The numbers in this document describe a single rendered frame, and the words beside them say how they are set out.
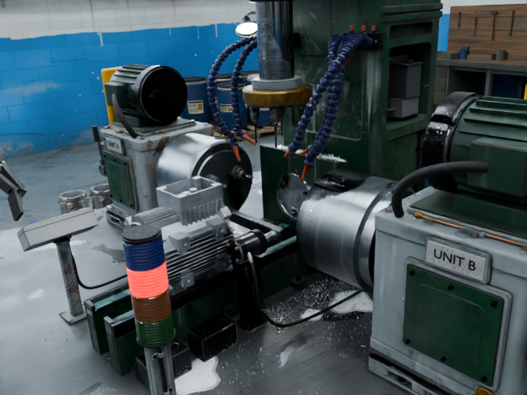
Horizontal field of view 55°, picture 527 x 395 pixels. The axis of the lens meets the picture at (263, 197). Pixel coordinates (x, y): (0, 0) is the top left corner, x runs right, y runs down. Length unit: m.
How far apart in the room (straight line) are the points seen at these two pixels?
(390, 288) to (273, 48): 0.63
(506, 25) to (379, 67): 5.32
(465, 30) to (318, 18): 5.55
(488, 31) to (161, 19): 4.01
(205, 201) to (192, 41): 6.10
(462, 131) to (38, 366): 1.01
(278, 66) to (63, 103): 5.58
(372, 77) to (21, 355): 1.08
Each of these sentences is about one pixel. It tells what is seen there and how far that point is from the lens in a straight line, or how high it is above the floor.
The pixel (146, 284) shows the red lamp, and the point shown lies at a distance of 0.79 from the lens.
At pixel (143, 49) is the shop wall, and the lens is 6.94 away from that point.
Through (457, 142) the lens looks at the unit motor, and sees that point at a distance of 0.91.
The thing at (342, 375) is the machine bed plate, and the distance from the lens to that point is 1.13.
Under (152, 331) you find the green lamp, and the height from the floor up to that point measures 1.06.
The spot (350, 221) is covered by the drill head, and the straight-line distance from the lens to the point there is 1.05.
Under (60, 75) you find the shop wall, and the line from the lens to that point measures 6.69.
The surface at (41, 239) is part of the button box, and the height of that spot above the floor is 1.05.
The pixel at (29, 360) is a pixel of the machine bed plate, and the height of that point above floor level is 0.80.
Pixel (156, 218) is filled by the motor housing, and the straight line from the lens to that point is 1.14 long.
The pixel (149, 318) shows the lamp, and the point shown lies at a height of 1.08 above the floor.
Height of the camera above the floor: 1.53
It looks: 21 degrees down
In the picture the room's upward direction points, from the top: 3 degrees counter-clockwise
